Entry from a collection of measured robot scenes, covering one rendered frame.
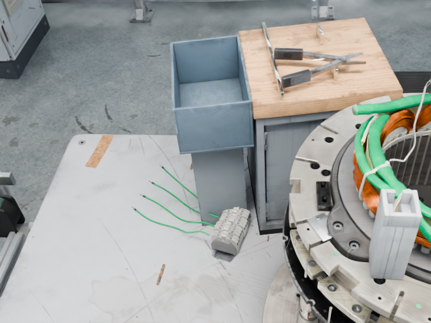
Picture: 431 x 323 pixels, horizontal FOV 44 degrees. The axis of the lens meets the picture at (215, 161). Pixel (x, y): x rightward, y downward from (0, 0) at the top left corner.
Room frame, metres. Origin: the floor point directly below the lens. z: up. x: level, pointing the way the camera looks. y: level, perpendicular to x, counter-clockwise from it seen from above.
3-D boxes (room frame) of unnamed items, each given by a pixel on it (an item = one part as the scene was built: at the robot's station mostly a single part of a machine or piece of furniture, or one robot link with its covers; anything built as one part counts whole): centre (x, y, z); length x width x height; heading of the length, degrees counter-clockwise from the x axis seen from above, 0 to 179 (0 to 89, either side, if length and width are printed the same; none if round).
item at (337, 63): (0.59, -0.16, 1.09); 0.06 x 0.01 x 0.01; 114
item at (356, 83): (0.64, -0.16, 1.05); 0.20 x 0.19 x 0.02; 90
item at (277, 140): (0.64, -0.16, 0.91); 0.19 x 0.19 x 0.26; 0
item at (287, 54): (0.63, -0.12, 1.09); 0.04 x 0.01 x 0.02; 75
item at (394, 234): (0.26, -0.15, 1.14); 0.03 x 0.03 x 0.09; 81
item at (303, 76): (0.57, -0.12, 1.09); 0.04 x 0.01 x 0.02; 105
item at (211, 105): (0.64, 0.00, 0.92); 0.17 x 0.11 x 0.28; 0
